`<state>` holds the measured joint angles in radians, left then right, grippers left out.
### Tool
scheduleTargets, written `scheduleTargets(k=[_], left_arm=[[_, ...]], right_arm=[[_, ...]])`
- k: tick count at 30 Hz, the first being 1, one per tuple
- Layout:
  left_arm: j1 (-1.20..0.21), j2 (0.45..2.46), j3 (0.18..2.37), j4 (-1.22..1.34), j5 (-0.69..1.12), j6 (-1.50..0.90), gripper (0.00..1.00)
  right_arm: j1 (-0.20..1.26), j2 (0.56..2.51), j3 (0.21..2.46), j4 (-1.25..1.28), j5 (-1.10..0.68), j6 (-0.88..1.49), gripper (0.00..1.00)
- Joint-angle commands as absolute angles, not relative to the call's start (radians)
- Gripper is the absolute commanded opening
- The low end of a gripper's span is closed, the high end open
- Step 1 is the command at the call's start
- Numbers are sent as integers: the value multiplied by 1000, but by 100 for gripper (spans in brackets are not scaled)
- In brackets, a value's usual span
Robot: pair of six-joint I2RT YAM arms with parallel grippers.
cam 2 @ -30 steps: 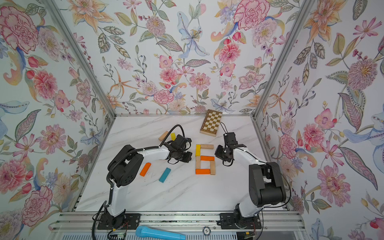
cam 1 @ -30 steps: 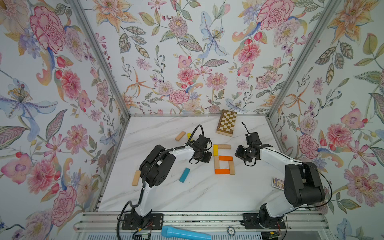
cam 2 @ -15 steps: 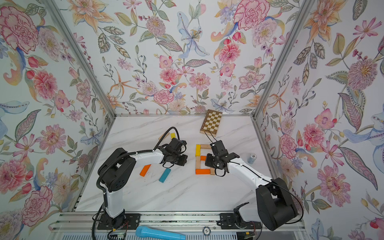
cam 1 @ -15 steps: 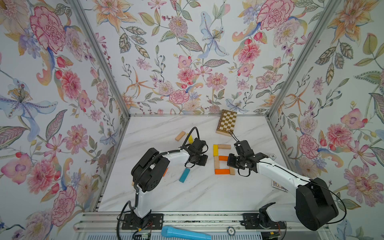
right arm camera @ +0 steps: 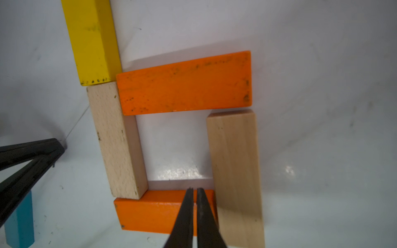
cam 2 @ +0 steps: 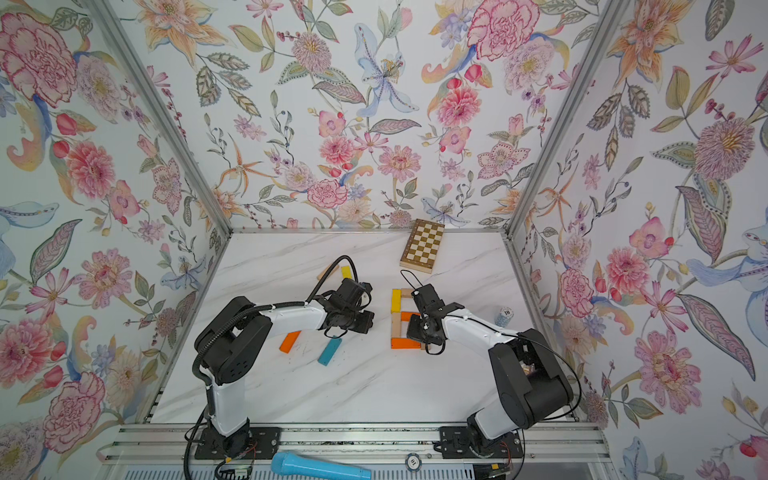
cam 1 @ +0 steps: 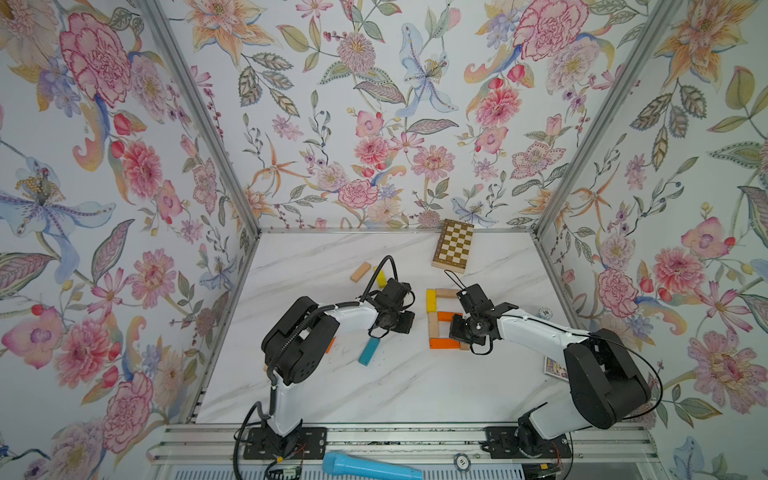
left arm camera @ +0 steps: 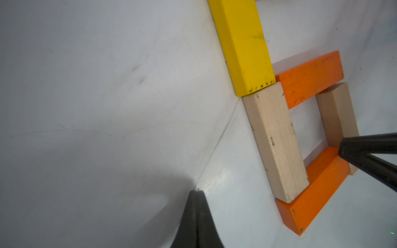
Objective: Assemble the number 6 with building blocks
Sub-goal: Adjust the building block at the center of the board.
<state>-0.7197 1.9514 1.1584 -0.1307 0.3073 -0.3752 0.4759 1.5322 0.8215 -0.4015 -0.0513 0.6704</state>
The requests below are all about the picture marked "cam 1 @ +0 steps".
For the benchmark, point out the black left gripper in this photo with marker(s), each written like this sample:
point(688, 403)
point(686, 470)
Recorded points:
point(407, 322)

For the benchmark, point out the aluminium right corner post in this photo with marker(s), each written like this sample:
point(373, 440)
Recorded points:
point(617, 94)

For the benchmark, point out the small card box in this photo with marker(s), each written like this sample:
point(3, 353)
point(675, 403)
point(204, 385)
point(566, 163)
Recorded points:
point(555, 369)

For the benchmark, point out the natural wood block top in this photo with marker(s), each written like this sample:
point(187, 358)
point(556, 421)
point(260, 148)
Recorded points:
point(446, 293)

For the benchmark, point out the wooden chessboard box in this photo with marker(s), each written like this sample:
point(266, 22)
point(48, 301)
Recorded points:
point(453, 247)

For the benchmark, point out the yellow block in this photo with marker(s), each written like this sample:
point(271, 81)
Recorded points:
point(431, 301)
point(381, 280)

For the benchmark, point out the aluminium corner post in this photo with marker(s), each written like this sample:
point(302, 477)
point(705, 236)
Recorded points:
point(617, 94)
point(163, 35)

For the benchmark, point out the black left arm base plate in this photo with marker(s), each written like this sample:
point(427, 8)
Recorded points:
point(304, 443)

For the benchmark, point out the orange block diagonal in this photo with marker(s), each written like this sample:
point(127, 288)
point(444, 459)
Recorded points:
point(330, 345)

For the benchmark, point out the teal block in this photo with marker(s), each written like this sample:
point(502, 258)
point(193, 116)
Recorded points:
point(369, 350)

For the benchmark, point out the aluminium left corner post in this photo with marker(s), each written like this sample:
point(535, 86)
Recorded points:
point(163, 35)

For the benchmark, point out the blue microphone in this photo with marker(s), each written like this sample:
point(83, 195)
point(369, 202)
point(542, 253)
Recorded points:
point(339, 464)

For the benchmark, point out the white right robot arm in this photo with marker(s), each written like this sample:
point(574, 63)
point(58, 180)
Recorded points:
point(605, 384)

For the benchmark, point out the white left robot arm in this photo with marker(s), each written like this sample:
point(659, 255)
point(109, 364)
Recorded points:
point(296, 344)

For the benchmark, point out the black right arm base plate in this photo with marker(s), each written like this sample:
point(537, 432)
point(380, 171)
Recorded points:
point(523, 441)

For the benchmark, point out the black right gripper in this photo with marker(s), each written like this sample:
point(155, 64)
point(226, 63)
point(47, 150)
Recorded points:
point(455, 334)

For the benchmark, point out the orange block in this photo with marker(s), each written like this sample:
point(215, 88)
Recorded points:
point(444, 344)
point(445, 316)

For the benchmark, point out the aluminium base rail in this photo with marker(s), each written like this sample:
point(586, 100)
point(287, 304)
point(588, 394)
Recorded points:
point(417, 443)

